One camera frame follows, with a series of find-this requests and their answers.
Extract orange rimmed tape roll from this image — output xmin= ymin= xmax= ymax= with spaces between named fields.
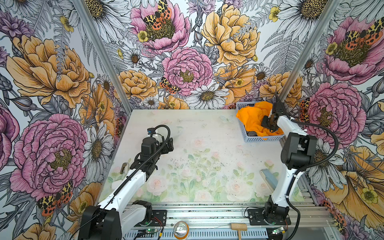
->
xmin=173 ymin=221 xmax=190 ymax=240

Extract grey blue rectangular block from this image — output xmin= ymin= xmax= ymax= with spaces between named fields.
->
xmin=260 ymin=169 xmax=278 ymax=192

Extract aluminium front rail frame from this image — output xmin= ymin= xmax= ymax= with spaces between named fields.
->
xmin=76 ymin=200 xmax=337 ymax=240

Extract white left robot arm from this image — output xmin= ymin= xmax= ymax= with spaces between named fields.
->
xmin=73 ymin=125 xmax=174 ymax=240

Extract aluminium frame corner post left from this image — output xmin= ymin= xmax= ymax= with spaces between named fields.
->
xmin=74 ymin=1 xmax=133 ymax=118

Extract aluminium frame corner post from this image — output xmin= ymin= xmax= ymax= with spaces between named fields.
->
xmin=74 ymin=1 xmax=133 ymax=118
xmin=279 ymin=0 xmax=340 ymax=102

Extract small grey clip on table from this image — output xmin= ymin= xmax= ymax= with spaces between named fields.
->
xmin=120 ymin=163 xmax=130 ymax=176

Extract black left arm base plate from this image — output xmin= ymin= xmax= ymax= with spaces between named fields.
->
xmin=137 ymin=210 xmax=168 ymax=227

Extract light blue perforated laundry basket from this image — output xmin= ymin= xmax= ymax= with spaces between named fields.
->
xmin=236 ymin=102 xmax=284 ymax=143

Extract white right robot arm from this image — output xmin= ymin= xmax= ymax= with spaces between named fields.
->
xmin=262 ymin=102 xmax=317 ymax=225

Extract orange drawstring shorts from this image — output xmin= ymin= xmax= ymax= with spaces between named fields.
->
xmin=236 ymin=102 xmax=284 ymax=137

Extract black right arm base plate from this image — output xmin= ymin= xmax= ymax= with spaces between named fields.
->
xmin=245 ymin=208 xmax=292 ymax=226

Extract aluminium frame corner post right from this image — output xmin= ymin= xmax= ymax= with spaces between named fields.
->
xmin=279 ymin=0 xmax=340 ymax=102

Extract small wooden mallet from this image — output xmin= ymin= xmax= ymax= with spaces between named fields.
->
xmin=231 ymin=223 xmax=248 ymax=240

